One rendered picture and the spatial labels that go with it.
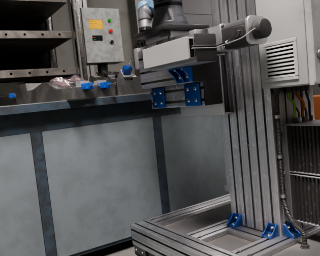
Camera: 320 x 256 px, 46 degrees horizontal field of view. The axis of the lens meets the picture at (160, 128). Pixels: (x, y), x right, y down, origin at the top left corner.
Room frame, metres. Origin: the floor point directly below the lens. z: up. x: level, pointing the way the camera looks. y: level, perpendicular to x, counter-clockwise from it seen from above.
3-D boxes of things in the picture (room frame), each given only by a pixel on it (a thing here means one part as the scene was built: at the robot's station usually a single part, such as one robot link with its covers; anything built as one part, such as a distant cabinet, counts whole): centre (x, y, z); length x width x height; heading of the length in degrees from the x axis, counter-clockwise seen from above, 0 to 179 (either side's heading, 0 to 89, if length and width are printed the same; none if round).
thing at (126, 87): (2.23, 0.21, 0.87); 0.50 x 0.26 x 0.14; 31
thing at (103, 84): (1.84, 0.23, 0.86); 0.13 x 0.05 x 0.05; 48
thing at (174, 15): (1.57, -0.08, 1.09); 0.15 x 0.15 x 0.10
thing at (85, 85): (1.76, 0.30, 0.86); 0.13 x 0.05 x 0.05; 48
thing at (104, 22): (2.94, 0.39, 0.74); 0.30 x 0.22 x 1.47; 121
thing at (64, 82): (1.97, 0.47, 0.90); 0.26 x 0.18 x 0.08; 48
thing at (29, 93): (1.97, 0.48, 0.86); 0.50 x 0.26 x 0.11; 48
